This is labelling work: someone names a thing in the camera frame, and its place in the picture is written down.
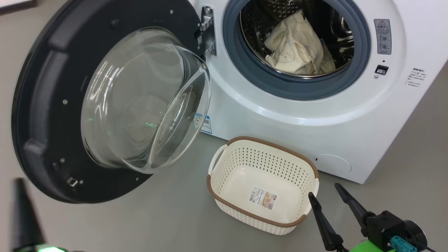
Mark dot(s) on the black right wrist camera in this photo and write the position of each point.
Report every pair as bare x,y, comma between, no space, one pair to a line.
388,224

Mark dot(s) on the steel washer drum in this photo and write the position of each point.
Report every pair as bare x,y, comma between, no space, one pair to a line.
336,21

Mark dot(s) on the product label sticker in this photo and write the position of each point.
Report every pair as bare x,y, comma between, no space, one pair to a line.
262,198

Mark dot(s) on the white front-load washing machine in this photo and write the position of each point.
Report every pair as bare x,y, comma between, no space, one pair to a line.
297,119

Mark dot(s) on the metal door hinge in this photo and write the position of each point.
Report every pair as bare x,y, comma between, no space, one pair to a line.
207,33

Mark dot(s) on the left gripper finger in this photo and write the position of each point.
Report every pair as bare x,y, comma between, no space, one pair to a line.
24,217

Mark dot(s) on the black round glass washer door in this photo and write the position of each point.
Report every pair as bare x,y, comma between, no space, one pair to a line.
52,87

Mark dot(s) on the grey rubber door gasket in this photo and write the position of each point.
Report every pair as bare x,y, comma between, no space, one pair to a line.
245,73

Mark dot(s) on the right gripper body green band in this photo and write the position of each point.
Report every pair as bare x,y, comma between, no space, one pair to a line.
365,246

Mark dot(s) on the grey warning sticker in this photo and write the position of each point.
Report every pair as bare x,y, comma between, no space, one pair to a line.
382,36

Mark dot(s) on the blue energy label sticker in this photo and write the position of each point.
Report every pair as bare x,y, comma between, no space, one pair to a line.
203,123

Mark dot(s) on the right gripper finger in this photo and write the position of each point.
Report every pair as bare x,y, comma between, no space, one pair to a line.
351,204
325,227

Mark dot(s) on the round white filter cover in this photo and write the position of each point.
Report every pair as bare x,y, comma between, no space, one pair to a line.
332,163

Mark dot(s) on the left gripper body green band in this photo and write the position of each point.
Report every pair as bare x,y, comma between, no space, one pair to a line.
49,249

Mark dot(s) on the cream perforated basket brown rim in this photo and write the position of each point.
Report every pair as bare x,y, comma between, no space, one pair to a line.
231,168

